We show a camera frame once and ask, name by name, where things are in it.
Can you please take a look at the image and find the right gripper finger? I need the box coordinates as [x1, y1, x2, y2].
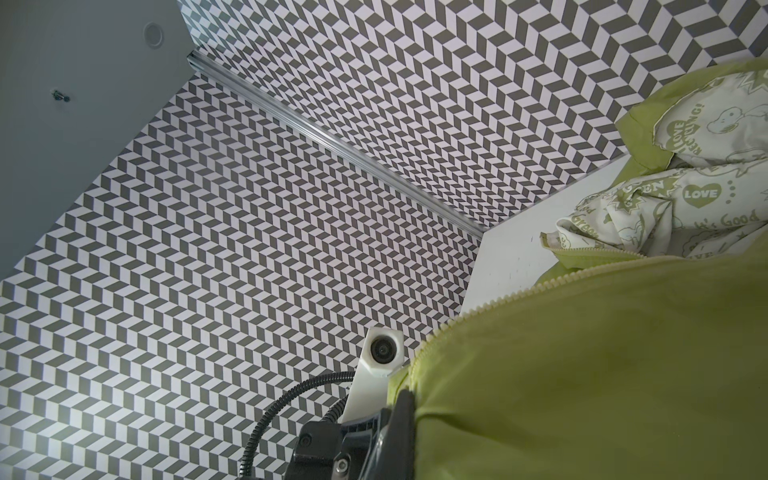
[365, 390, 416, 479]

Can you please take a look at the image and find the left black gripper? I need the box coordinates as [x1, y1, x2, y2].
[284, 408, 390, 479]

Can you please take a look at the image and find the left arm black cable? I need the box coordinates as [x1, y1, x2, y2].
[236, 370, 358, 480]

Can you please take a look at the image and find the green jacket with printed lining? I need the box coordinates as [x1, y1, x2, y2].
[389, 58, 767, 479]

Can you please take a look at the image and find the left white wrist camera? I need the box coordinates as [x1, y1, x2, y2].
[341, 327, 406, 423]

